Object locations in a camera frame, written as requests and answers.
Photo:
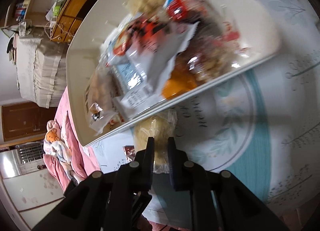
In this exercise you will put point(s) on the clear bag pale floss roll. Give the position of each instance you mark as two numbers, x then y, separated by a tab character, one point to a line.
160	126

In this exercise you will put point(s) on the plush doll on bed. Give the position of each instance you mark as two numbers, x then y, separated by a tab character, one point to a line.
55	144

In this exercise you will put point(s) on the clear bag brown nut clusters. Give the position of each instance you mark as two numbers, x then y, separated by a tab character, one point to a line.
212	50

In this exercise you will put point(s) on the brown wooden door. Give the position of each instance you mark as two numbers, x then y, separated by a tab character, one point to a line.
25	119

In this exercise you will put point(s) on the clear bag yellow puffs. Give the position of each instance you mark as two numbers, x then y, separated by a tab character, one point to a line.
147	7

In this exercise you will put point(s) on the cloth covered piano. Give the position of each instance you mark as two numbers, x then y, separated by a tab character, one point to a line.
41	70

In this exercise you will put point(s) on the orange oats bar packet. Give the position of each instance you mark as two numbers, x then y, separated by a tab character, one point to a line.
181	81

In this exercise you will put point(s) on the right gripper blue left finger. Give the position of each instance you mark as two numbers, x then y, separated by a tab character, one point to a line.
140	168

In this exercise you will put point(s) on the large white blue snack bag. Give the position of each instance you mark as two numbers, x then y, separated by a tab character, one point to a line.
127	80

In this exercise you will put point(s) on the yellow barcode snack bag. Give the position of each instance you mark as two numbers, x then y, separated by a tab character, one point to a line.
101	112

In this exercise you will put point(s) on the red dark candy wrappers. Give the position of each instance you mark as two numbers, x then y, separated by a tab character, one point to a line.
129	151

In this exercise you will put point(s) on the pink bed quilt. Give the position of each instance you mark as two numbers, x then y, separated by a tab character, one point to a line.
84	161

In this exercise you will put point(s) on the patterned white teal tablecloth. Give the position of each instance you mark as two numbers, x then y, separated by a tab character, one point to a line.
263	125

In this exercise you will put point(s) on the red white cookies packet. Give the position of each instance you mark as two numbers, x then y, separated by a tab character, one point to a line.
186	10

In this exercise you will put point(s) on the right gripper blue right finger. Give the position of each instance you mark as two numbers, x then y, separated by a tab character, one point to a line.
186	175

